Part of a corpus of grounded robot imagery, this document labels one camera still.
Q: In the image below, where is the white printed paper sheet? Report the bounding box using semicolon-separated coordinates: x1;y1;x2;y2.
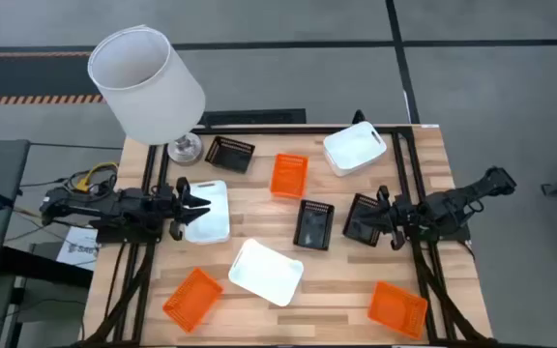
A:
55;225;100;272

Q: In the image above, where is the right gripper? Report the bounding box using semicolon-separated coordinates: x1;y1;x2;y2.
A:
355;185;425;250

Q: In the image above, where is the black floor mat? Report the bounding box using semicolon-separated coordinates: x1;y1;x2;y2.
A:
198;108;308;128

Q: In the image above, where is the orange plastic basket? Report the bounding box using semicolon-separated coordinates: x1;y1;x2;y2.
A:
366;280;429;340
269;153;309;200
161;267;224;334

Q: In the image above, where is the black plastic basket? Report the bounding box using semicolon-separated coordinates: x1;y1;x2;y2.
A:
204;135;256;174
292;198;337;251
341;192;381;248

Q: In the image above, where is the white plastic basket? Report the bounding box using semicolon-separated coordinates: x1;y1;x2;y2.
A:
322;120;389;178
227;238;305;307
181;179;232;246

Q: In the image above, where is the table lamp white shade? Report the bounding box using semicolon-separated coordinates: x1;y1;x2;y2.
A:
87;24;207;165

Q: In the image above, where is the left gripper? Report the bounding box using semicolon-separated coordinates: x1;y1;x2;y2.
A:
150;176;212;242

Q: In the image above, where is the yellow cable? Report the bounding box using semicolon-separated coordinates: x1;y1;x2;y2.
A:
75;161;119;192

